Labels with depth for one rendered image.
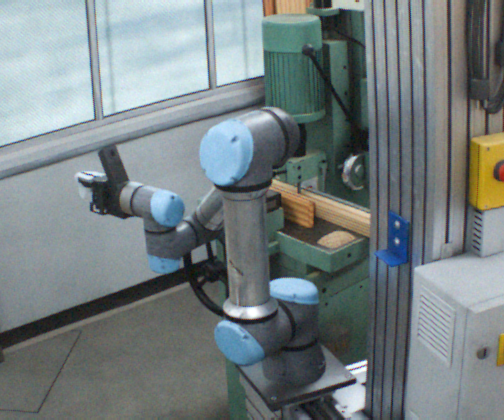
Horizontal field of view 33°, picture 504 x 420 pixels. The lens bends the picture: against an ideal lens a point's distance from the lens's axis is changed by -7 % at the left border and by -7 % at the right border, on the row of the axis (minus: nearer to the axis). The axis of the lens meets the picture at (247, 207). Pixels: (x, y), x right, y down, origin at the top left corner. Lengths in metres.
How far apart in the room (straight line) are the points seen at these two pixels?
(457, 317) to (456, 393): 0.16
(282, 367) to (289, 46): 0.95
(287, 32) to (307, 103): 0.23
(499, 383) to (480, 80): 0.56
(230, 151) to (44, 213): 2.19
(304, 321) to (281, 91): 0.84
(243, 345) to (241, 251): 0.21
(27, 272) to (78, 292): 0.30
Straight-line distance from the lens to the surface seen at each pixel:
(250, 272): 1.84
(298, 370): 2.06
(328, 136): 2.75
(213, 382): 3.59
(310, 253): 2.56
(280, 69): 2.59
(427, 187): 1.66
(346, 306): 2.76
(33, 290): 3.93
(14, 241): 3.81
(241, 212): 1.79
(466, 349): 1.58
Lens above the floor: 1.97
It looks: 22 degrees down
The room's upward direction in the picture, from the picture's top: 3 degrees counter-clockwise
